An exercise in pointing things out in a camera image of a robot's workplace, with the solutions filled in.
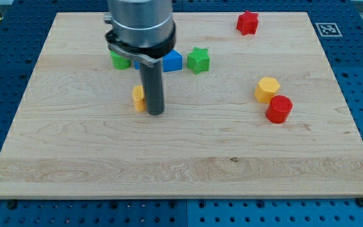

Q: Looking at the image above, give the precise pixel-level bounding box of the light wooden board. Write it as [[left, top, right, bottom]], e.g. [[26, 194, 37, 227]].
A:
[[0, 12, 363, 200]]

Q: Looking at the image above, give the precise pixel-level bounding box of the dark grey cylindrical pointer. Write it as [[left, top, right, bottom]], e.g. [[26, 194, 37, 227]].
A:
[[139, 61, 164, 115]]

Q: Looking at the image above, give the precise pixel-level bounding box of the yellow hexagon block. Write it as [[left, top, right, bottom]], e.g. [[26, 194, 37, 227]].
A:
[[255, 77, 280, 103]]

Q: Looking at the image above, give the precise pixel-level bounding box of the red cylinder block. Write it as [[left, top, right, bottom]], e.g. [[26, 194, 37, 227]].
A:
[[266, 95, 293, 124]]

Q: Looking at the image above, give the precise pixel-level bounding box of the white fiducial marker tag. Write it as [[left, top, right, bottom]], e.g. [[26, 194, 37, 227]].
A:
[[316, 22, 342, 37]]

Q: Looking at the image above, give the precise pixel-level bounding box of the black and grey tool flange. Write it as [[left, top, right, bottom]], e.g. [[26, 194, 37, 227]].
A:
[[105, 21, 176, 67]]

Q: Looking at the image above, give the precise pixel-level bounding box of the yellow cylinder block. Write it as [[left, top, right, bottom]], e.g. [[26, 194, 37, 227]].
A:
[[132, 85, 147, 112]]

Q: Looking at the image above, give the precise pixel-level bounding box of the black bolt left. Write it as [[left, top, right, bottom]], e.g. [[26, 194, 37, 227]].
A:
[[6, 200, 18, 209]]

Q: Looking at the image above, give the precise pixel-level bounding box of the green cylinder block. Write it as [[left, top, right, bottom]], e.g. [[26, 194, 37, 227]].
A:
[[110, 50, 131, 70]]

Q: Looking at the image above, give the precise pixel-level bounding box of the red star block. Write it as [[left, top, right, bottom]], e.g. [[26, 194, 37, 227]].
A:
[[236, 11, 259, 35]]

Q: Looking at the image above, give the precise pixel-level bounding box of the black bolt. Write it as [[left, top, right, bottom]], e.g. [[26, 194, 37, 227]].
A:
[[355, 197, 363, 207], [6, 200, 18, 209]]

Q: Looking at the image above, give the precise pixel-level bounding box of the green star block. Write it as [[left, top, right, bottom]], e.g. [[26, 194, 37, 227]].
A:
[[187, 47, 210, 74]]

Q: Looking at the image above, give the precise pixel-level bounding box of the black bolt right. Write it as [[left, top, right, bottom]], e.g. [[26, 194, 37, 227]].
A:
[[355, 197, 363, 207]]

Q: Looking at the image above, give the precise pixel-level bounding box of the blue block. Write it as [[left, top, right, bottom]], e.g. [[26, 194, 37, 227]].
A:
[[144, 49, 183, 72]]

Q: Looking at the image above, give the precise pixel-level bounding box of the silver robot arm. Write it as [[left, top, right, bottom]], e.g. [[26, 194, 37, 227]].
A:
[[104, 0, 176, 115]]

